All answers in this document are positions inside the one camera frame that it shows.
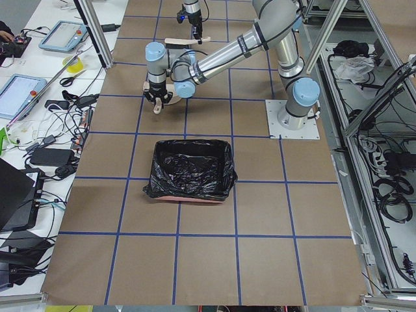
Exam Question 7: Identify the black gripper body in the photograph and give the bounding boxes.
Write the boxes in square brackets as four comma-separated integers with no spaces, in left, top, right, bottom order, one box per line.
[177,10,202,33]
[143,83,173,103]

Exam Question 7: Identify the blue teach pendant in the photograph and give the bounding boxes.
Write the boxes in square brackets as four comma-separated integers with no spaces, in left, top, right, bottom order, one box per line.
[38,20,88,53]
[1,74,47,120]

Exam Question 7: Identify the blue teach pendant far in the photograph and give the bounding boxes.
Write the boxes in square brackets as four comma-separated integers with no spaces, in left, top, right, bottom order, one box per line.
[38,20,88,53]

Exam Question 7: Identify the blue teach pendant near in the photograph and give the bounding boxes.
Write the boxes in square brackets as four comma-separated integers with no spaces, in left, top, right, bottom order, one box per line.
[1,74,47,120]

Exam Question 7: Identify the aluminium frame post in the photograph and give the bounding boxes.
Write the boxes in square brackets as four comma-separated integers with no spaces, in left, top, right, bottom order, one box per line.
[305,0,348,75]
[73,0,114,69]

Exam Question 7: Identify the yellow tape roll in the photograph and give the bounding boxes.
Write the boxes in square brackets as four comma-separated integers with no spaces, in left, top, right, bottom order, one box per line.
[62,56,85,73]

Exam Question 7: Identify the black laptop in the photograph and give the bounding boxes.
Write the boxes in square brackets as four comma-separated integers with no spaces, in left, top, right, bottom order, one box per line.
[1,160,45,232]

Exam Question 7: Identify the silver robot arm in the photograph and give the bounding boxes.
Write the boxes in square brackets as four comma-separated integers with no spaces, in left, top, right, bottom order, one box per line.
[143,0,320,131]
[176,0,203,44]

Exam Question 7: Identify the black handled scissors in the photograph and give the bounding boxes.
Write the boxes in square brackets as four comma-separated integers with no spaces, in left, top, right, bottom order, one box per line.
[59,70,86,88]

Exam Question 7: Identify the bin with black bag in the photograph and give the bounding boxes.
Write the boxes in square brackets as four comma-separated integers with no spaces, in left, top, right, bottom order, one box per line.
[142,139,238,203]

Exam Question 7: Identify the aluminium frame post left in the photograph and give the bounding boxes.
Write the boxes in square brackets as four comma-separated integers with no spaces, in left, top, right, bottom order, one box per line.
[73,0,114,69]

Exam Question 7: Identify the white crumpled cloth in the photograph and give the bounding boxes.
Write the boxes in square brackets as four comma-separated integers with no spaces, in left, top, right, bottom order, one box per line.
[334,57,374,83]

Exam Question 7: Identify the white hand brush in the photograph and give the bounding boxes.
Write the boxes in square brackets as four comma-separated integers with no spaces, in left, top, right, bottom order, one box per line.
[164,36,211,49]

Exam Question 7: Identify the black power adapter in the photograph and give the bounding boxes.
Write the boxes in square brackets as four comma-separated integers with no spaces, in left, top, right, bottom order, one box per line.
[30,148,75,166]

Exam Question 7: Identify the aluminium frame post right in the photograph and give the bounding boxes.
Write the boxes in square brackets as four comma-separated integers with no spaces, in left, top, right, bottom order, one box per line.
[305,0,348,75]

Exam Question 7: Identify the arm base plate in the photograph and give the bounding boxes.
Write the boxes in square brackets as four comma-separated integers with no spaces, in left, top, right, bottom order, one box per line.
[265,99,320,140]

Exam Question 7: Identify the beige plastic dustpan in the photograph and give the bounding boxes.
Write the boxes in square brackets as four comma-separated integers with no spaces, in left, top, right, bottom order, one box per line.
[143,81,181,114]

